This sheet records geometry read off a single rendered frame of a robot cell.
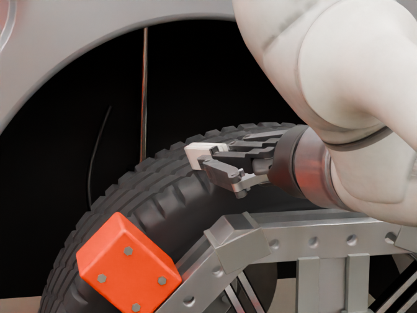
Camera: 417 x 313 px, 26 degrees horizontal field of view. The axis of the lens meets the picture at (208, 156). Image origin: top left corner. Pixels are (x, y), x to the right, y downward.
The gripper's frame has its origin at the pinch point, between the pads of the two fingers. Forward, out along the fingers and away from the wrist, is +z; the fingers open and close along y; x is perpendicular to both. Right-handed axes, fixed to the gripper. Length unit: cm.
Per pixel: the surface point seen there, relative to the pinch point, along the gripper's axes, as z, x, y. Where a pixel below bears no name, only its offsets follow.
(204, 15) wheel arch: 28.2, 10.7, 25.6
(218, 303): 40, -37, 15
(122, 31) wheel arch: 33.6, 13.2, 14.1
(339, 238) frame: -14.3, -11.2, 3.1
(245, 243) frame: -10.4, -7.0, -6.0
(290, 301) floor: 203, -141, 132
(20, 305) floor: 263, -101, 47
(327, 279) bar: -12.7, -15.2, 0.8
